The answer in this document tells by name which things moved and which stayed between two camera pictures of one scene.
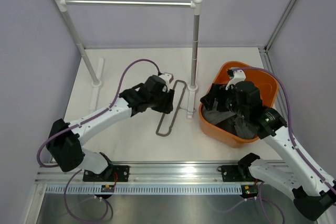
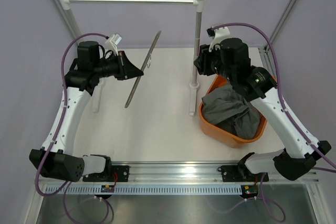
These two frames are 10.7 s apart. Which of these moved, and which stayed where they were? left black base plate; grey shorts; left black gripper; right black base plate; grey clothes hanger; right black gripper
Moved: right black gripper; left black gripper; grey clothes hanger
Stayed: grey shorts; left black base plate; right black base plate
